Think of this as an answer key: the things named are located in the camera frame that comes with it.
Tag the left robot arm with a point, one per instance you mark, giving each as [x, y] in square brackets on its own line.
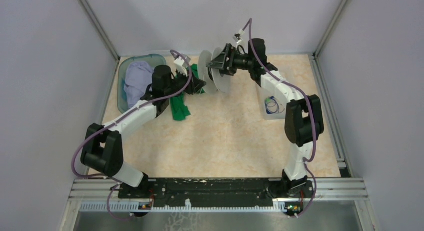
[103, 149]

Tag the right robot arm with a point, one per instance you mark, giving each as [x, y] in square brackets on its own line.
[304, 121]

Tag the clear plastic box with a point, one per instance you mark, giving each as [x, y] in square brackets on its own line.
[270, 107]

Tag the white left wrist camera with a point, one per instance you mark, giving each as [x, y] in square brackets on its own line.
[182, 64]

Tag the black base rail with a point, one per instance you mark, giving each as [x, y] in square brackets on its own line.
[221, 193]

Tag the teal plastic basket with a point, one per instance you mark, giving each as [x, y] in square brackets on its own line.
[153, 60]

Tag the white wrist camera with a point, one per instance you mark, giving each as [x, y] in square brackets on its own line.
[182, 64]
[238, 38]

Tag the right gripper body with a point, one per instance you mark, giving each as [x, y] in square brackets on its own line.
[236, 61]

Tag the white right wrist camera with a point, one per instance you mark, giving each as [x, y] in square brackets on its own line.
[238, 38]

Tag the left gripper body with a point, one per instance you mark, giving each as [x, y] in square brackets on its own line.
[191, 89]

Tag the green cloth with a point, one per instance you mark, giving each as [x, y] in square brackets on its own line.
[177, 103]

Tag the lavender cloth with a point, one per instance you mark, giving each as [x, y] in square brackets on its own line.
[137, 79]

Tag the white filament spool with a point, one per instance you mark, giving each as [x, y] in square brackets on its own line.
[215, 81]

